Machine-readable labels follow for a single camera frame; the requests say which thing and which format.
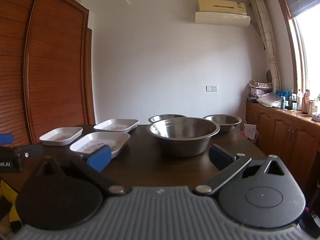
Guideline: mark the blue box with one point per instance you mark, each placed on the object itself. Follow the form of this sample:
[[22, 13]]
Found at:
[[282, 93]]

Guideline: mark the medium steel bowl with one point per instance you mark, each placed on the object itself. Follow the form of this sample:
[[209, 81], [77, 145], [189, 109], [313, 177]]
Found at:
[[165, 117]]

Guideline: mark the pink bottle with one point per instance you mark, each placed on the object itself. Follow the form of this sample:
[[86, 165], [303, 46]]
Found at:
[[306, 102]]

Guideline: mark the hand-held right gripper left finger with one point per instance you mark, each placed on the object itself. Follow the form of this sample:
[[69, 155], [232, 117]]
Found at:
[[100, 158]]

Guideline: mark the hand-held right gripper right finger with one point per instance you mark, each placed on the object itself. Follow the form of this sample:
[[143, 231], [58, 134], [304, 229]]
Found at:
[[219, 157]]

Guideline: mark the white wall switch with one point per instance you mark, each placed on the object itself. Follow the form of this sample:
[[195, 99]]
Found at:
[[211, 88]]

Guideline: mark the white bottle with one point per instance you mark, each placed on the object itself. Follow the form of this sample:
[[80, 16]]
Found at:
[[299, 100]]

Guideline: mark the yellow plush toy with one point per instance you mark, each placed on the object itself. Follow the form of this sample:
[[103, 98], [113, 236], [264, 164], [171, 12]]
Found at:
[[7, 200]]

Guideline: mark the beige wall air conditioner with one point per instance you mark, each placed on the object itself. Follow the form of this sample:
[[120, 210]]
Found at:
[[221, 11]]

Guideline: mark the pile of papers and cloth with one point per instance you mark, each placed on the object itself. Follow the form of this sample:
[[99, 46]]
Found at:
[[258, 87]]

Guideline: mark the clear plastic bags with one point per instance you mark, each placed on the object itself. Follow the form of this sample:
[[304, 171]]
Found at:
[[268, 100]]

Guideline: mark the large steel bowl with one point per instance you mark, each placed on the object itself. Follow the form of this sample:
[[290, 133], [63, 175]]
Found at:
[[183, 135]]

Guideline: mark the window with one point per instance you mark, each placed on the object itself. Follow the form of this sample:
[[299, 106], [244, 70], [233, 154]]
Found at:
[[310, 55]]

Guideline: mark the dark oval object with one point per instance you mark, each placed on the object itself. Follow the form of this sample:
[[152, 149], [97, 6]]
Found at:
[[269, 76]]

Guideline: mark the slim drink can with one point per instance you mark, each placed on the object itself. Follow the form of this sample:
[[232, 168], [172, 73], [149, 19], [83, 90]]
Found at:
[[283, 103]]

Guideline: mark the cream patterned curtain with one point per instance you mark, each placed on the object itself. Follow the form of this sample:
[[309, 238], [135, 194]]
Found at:
[[268, 45]]

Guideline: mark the wooden window cabinet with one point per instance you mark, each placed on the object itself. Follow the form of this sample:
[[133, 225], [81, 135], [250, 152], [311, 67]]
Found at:
[[280, 127]]

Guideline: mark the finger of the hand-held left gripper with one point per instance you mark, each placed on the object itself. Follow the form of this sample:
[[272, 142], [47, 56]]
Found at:
[[31, 151], [6, 138]]

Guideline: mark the white cardboard box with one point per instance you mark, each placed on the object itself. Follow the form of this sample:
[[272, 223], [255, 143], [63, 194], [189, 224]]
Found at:
[[248, 132]]

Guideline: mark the small steel bowl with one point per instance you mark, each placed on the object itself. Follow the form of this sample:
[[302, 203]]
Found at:
[[223, 121]]

